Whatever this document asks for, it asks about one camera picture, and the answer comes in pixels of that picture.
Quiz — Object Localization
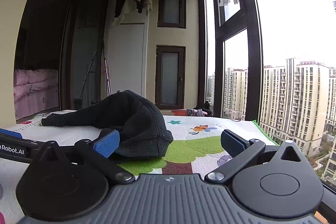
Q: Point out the black fleece garment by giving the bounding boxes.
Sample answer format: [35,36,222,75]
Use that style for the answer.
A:
[41,90,174,157]

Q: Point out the grey cloth on bucket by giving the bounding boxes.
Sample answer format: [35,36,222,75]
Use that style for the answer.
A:
[186,108,211,117]

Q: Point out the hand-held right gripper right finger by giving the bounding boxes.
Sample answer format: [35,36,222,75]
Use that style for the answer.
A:
[205,129,306,185]

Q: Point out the thin metal pole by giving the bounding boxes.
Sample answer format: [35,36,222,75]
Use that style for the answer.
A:
[79,48,103,103]

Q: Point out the white cabinet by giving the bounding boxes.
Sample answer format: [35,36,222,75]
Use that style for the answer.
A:
[106,22,149,102]

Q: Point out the pink bed blanket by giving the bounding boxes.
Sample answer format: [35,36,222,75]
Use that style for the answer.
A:
[14,69,59,119]

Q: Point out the dark sliding door frame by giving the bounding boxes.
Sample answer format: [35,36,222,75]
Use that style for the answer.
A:
[59,0,108,110]

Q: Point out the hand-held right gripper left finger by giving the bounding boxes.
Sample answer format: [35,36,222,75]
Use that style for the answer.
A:
[30,129,134,185]

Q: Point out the apartment buildings outside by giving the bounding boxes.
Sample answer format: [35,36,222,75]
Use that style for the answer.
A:
[206,0,336,182]

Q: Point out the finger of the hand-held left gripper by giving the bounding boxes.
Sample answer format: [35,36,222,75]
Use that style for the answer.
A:
[29,142,48,161]

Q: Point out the dark window frame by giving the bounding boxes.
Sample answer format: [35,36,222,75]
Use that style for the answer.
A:
[198,0,264,122]

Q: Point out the small dark-framed cabinet door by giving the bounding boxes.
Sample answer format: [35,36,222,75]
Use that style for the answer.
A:
[157,0,187,29]

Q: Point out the tall dark-framed cabinet door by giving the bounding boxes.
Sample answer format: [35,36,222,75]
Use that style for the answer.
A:
[155,45,186,110]

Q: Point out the pink plastic bucket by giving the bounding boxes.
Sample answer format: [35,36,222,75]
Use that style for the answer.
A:
[171,109,196,116]

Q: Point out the printed cartoon mat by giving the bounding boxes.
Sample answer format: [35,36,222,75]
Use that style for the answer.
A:
[0,111,280,224]

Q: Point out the mop with metal pole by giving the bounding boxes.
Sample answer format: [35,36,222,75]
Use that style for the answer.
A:
[102,40,112,96]

